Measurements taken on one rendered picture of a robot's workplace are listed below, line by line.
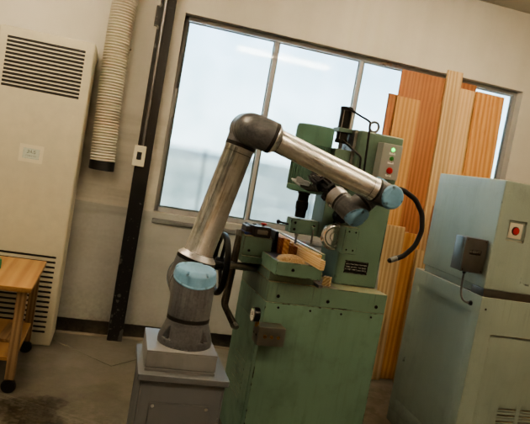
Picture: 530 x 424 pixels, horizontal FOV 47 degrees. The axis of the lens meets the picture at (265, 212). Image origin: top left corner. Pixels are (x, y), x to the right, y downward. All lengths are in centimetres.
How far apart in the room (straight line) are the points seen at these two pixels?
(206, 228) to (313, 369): 91
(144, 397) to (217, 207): 71
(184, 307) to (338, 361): 98
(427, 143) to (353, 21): 98
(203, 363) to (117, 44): 227
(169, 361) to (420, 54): 308
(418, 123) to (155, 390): 288
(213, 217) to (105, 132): 168
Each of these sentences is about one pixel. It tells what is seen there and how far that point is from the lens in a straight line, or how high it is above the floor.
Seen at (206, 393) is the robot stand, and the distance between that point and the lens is 213.
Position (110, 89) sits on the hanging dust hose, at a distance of 380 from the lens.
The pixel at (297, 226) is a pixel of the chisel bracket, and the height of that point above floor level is 103.
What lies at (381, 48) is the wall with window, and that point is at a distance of 439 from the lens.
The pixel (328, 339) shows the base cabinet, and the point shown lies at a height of 57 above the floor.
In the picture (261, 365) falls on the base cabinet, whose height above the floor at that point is 43.
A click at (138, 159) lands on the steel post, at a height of 118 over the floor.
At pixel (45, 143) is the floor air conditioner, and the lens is 371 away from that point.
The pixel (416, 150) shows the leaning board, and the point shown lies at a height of 157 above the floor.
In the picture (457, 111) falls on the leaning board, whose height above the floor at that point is 189.
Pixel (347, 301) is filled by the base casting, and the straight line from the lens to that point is 277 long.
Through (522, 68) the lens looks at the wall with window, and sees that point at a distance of 493.
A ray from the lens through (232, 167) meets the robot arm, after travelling 223.
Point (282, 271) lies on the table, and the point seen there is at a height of 86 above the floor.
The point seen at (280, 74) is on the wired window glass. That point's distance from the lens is 421.
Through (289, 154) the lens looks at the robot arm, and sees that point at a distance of 215.
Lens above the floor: 129
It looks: 4 degrees down
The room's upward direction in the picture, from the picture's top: 10 degrees clockwise
